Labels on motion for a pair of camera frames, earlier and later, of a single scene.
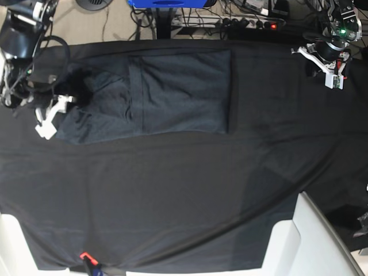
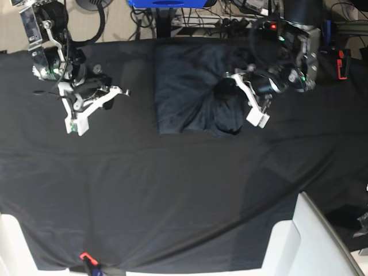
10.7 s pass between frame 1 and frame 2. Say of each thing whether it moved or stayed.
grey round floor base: stayed
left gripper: moved
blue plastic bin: stayed
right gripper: moved
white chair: stayed
